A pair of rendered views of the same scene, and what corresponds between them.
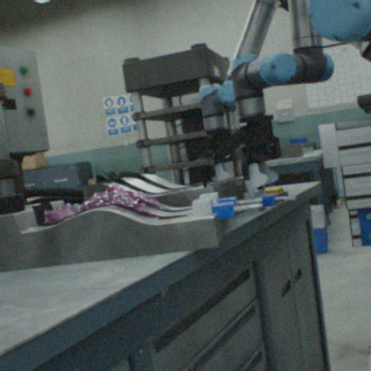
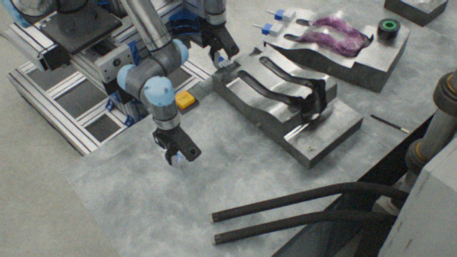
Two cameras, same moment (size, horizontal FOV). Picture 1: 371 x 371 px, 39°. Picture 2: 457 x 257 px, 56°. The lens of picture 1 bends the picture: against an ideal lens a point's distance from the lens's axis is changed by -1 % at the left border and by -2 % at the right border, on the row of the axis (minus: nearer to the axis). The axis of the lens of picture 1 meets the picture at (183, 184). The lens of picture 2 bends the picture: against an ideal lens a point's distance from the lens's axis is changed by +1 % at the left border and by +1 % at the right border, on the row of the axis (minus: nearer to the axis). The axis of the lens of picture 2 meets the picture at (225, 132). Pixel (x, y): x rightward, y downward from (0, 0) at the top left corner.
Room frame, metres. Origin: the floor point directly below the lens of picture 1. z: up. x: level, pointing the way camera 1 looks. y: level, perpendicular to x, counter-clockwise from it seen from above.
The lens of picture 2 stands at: (2.49, 0.41, 2.00)
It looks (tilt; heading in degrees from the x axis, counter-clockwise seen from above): 52 degrees down; 209
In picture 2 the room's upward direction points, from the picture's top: 7 degrees counter-clockwise
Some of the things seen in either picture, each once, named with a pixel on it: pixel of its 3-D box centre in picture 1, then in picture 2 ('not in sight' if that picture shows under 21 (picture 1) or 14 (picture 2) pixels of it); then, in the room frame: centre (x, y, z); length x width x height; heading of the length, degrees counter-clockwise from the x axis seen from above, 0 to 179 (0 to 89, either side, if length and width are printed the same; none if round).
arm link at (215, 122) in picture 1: (214, 123); (166, 117); (1.86, -0.14, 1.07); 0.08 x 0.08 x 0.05
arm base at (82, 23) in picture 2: not in sight; (75, 12); (1.55, -0.68, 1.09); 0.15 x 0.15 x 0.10
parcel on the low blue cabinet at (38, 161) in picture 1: (30, 161); not in sight; (8.57, 2.40, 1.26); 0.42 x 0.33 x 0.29; 73
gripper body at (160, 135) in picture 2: (220, 146); (169, 132); (1.85, -0.14, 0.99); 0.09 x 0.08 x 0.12; 72
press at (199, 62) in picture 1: (196, 149); not in sight; (6.15, -0.20, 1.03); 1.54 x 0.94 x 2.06; 163
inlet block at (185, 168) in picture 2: not in sight; (175, 160); (1.85, -0.16, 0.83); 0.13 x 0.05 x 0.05; 71
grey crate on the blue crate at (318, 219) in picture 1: (289, 219); not in sight; (4.62, -0.87, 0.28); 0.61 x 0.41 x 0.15; 73
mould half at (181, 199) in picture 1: (150, 199); (283, 95); (1.48, 0.10, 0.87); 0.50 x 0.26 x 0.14; 64
